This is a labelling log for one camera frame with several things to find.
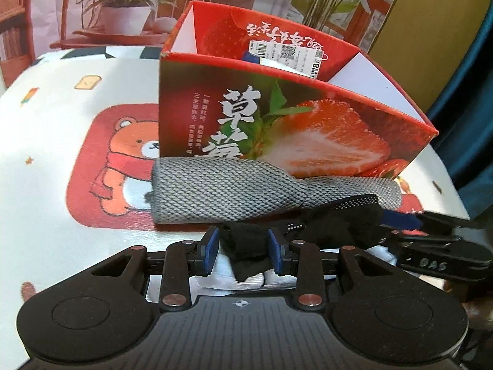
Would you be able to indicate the yellow wooden board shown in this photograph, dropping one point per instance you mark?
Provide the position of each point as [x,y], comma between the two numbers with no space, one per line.
[423,46]

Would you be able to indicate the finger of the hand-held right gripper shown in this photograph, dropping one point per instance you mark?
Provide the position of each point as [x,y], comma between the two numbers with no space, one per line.
[431,264]
[402,220]

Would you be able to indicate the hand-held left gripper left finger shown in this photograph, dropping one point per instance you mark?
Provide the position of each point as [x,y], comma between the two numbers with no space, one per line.
[212,248]

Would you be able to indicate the printed bear table mat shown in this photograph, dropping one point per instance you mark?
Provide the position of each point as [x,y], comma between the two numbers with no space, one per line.
[77,123]

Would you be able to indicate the grey mesh sock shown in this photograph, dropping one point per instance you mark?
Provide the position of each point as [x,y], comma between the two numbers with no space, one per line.
[231,192]

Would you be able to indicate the black sock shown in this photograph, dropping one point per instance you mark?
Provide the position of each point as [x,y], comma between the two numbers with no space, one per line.
[246,242]

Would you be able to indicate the white sock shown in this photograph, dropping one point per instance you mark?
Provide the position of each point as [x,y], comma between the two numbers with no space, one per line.
[231,279]
[385,253]

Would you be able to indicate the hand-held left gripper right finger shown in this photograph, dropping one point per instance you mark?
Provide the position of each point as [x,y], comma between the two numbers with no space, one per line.
[275,250]

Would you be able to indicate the red strawberry cardboard box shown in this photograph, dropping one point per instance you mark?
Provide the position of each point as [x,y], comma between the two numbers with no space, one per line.
[308,131]

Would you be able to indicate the blue curtain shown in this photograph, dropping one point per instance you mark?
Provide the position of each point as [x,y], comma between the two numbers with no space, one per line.
[462,123]

